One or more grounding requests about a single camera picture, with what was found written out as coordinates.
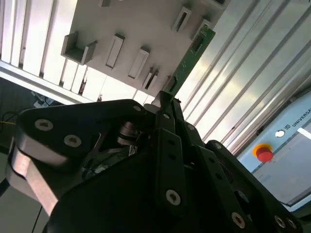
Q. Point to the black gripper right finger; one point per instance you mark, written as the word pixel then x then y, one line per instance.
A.
pixel 218 170

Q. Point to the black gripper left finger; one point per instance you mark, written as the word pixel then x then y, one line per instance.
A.
pixel 80 121

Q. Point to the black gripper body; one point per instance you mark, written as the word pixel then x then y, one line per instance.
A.
pixel 116 199

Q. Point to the green RAM stick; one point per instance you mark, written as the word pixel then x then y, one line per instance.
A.
pixel 192 55

